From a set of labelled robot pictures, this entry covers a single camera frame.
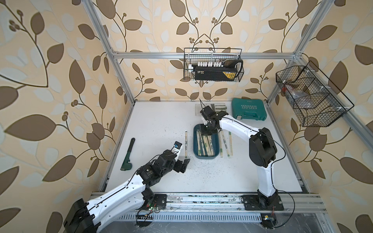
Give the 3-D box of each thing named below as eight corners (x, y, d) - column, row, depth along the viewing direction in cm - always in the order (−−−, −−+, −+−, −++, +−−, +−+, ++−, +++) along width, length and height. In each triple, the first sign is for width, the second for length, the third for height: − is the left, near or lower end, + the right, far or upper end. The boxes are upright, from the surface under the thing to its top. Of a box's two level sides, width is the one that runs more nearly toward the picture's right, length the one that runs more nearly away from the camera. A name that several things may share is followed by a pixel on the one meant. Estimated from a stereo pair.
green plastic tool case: (233, 121, 110) (235, 117, 106) (229, 101, 125) (230, 96, 120) (267, 121, 110) (270, 117, 106) (258, 101, 125) (261, 96, 120)
